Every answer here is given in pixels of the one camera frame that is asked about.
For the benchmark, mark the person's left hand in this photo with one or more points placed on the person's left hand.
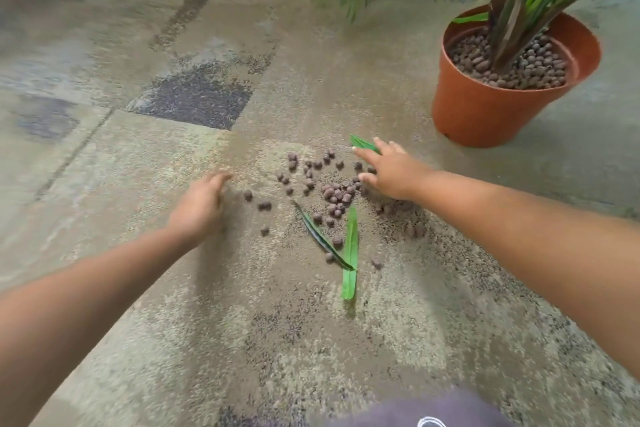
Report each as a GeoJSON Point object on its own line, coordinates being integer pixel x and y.
{"type": "Point", "coordinates": [200, 211]}

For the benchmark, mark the person's right hand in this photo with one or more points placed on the person's right hand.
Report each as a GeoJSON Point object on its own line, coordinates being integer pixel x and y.
{"type": "Point", "coordinates": [397, 174]}

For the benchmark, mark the split green leaf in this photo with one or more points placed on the split green leaf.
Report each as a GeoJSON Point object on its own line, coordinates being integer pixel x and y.
{"type": "Point", "coordinates": [362, 143]}

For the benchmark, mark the brown clay pebbles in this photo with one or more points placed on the brown clay pebbles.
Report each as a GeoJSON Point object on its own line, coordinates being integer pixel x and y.
{"type": "Point", "coordinates": [336, 194]}

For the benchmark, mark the long light green leaf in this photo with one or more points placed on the long light green leaf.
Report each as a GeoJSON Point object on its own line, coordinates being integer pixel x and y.
{"type": "Point", "coordinates": [350, 256]}

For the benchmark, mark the narrow dark green leaf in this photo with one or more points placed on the narrow dark green leaf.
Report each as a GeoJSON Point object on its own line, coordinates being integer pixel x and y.
{"type": "Point", "coordinates": [320, 236]}

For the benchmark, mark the terracotta plastic plant pot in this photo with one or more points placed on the terracotta plastic plant pot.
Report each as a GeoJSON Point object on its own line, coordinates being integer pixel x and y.
{"type": "Point", "coordinates": [480, 111]}

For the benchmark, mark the person's left forearm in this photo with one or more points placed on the person's left forearm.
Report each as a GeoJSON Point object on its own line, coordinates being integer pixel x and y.
{"type": "Point", "coordinates": [75, 311]}

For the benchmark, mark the person's right forearm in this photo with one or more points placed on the person's right forearm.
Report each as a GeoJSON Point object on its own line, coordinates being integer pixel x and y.
{"type": "Point", "coordinates": [525, 231]}

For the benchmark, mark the bed of brown clay pebbles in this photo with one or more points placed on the bed of brown clay pebbles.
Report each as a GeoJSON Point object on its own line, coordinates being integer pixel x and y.
{"type": "Point", "coordinates": [540, 66]}

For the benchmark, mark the green palm plant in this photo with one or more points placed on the green palm plant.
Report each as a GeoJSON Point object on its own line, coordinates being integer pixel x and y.
{"type": "Point", "coordinates": [515, 26]}

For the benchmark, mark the grey patterned trousers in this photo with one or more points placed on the grey patterned trousers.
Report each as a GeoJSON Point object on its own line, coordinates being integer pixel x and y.
{"type": "Point", "coordinates": [400, 411]}

